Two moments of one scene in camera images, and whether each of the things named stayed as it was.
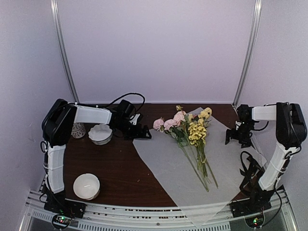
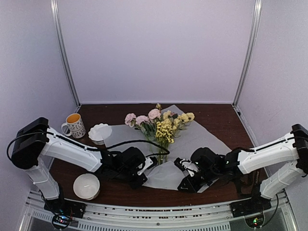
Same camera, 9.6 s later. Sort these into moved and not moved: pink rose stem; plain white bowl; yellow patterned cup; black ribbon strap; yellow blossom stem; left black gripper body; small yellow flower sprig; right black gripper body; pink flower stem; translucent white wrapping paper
Moved: pink flower stem; small yellow flower sprig; left black gripper body; right black gripper body; pink rose stem; translucent white wrapping paper; yellow blossom stem
Not moved: plain white bowl; yellow patterned cup; black ribbon strap
